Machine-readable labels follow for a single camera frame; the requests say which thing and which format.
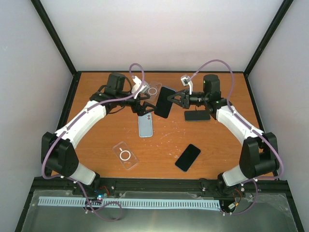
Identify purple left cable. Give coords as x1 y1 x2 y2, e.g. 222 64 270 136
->
41 63 145 222

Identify blue phone black screen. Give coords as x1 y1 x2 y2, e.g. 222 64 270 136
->
154 87 176 118

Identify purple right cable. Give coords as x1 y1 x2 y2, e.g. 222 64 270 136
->
190 59 283 216

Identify black aluminium frame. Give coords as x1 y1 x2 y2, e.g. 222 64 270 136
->
15 0 293 232

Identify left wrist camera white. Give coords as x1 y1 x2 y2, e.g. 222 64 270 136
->
131 76 150 99

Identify black phone near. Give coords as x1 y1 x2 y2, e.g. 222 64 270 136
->
175 144 201 172

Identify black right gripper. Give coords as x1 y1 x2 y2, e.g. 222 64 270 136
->
167 88 208 109

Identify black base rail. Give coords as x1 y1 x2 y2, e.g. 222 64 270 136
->
32 176 289 200

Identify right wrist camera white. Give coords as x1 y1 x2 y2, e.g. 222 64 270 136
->
181 75 193 95

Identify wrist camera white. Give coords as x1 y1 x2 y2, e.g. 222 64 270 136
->
131 76 150 99
181 75 193 95

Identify clear case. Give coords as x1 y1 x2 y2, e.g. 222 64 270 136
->
112 141 139 170
144 81 162 102

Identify light blue phone case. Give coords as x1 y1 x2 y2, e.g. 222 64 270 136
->
138 113 153 138

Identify purple cable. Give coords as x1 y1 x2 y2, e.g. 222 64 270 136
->
41 63 145 222
190 59 283 216

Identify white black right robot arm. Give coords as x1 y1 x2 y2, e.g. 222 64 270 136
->
167 74 281 195

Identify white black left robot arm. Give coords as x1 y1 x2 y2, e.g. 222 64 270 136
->
41 73 156 195

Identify light blue cable duct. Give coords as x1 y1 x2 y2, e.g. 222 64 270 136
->
37 196 220 211

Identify dark teal phone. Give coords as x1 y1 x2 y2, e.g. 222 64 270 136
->
184 110 211 122

